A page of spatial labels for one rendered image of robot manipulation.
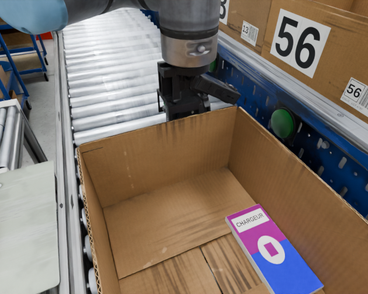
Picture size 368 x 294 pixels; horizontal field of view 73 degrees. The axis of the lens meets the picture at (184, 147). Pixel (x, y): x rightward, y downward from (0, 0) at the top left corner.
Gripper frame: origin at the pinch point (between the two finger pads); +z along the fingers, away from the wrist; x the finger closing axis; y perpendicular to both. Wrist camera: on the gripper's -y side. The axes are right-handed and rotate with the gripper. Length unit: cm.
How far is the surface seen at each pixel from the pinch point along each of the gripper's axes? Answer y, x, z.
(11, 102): 44, -46, 5
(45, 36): 63, -354, 76
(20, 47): 71, -227, 46
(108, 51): 8, -78, 6
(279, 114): -21.2, 0.2, -3.3
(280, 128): -21.1, 1.8, -0.3
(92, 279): 25.8, 18.0, 5.3
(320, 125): -22.9, 9.9, -6.4
